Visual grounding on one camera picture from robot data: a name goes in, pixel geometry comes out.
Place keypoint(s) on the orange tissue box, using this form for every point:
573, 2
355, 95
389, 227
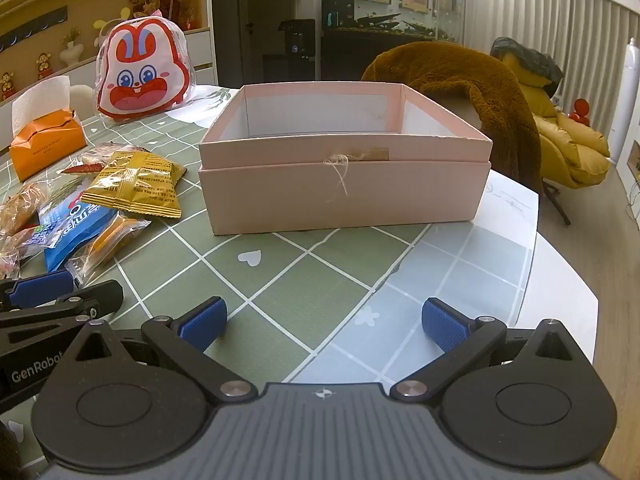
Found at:
47, 142

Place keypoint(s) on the white vase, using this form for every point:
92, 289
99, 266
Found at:
71, 52

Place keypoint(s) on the white tower air conditioner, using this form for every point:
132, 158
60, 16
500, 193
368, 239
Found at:
627, 110

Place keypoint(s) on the clear packet with golden roll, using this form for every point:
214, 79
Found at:
22, 207

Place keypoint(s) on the black water dispenser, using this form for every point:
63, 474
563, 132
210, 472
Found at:
295, 52

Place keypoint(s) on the white chair back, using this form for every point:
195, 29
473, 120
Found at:
82, 100

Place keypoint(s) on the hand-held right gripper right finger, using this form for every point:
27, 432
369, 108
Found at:
442, 325

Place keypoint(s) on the clear packet with tan bar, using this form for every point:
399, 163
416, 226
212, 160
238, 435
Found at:
107, 242

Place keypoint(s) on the red rabbit plush bag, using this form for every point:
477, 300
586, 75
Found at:
142, 72

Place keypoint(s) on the green-print snack packet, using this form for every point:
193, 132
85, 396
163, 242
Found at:
70, 187

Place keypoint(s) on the yellow snack packet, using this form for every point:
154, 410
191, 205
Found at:
135, 185

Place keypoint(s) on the white paper sheet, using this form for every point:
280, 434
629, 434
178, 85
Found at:
510, 210
205, 107

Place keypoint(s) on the grey pleated curtain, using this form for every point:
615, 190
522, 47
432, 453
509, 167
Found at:
550, 10

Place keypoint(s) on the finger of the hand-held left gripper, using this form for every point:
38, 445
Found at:
42, 287
95, 297

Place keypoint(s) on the glass fish tank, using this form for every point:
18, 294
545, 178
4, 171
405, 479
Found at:
395, 10

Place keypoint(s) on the clear packet with round biscuit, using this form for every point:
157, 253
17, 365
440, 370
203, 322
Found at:
107, 155

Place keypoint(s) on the wooden display shelf cabinet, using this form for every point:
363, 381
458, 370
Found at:
65, 5

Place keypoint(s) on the brown fur blanket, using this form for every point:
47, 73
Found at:
480, 90

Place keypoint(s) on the small clear blue-print packet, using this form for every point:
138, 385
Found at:
42, 237

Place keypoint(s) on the pink cardboard box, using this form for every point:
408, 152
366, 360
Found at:
345, 180

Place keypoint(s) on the red round toy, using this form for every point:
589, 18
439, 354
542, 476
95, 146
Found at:
580, 110

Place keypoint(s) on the yellow recliner chair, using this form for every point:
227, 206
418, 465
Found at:
570, 145

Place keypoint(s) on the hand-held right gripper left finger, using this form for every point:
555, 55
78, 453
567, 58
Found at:
204, 324

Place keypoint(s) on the blue snack packet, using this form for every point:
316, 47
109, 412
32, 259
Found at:
75, 230

